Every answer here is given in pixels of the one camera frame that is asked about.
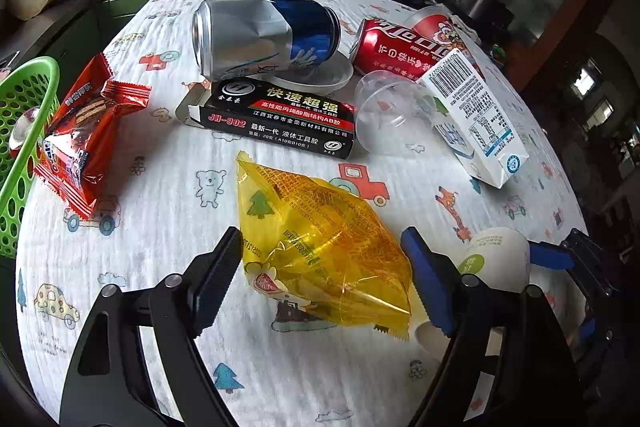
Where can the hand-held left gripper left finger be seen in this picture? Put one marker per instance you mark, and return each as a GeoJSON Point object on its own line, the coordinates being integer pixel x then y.
{"type": "Point", "coordinates": [215, 279]}

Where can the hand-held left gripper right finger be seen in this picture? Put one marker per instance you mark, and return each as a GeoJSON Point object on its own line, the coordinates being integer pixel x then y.
{"type": "Point", "coordinates": [427, 282]}

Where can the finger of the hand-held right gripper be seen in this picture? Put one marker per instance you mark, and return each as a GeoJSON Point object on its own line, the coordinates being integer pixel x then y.
{"type": "Point", "coordinates": [550, 255]}
{"type": "Point", "coordinates": [587, 328]}

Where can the white paper cup green label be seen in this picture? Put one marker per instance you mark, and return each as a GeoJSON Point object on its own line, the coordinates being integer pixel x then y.
{"type": "Point", "coordinates": [495, 257]}

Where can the plain white paper cup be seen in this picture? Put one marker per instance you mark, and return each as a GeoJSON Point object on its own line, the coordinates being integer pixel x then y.
{"type": "Point", "coordinates": [430, 339]}

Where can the yellow plastic wrapper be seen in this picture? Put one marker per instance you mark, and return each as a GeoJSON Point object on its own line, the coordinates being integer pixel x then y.
{"type": "Point", "coordinates": [320, 247]}

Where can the white milk carton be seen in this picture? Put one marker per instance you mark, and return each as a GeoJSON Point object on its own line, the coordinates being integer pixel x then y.
{"type": "Point", "coordinates": [480, 127]}

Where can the clear plastic cup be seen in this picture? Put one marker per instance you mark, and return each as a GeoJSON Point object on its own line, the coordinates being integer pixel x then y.
{"type": "Point", "coordinates": [385, 127]}

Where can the black glue box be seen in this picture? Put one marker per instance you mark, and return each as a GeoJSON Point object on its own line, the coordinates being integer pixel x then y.
{"type": "Point", "coordinates": [280, 122]}

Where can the large red snack packet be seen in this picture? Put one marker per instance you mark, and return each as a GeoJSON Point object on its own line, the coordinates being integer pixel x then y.
{"type": "Point", "coordinates": [75, 177]}

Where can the small red snack packet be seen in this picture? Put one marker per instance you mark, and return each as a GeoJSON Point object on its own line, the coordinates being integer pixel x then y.
{"type": "Point", "coordinates": [125, 97]}

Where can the green plastic basket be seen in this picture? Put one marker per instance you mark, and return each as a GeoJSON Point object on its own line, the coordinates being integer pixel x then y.
{"type": "Point", "coordinates": [20, 187]}

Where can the white round lid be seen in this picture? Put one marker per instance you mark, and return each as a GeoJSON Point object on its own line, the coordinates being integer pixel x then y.
{"type": "Point", "coordinates": [325, 78]}

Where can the red soda can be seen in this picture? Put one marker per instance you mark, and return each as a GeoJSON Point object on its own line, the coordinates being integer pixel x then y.
{"type": "Point", "coordinates": [395, 47]}

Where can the dented silver blue can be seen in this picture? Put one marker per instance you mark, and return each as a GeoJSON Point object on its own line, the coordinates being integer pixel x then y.
{"type": "Point", "coordinates": [240, 37]}

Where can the red plastic cup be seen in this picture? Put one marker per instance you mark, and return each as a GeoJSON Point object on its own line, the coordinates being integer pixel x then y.
{"type": "Point", "coordinates": [435, 23]}

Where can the printed cartoon cloth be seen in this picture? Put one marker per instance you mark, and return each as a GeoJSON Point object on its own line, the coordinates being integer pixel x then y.
{"type": "Point", "coordinates": [175, 187]}

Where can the green kitchen cabinet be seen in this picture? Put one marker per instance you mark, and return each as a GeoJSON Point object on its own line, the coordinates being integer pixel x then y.
{"type": "Point", "coordinates": [85, 22]}

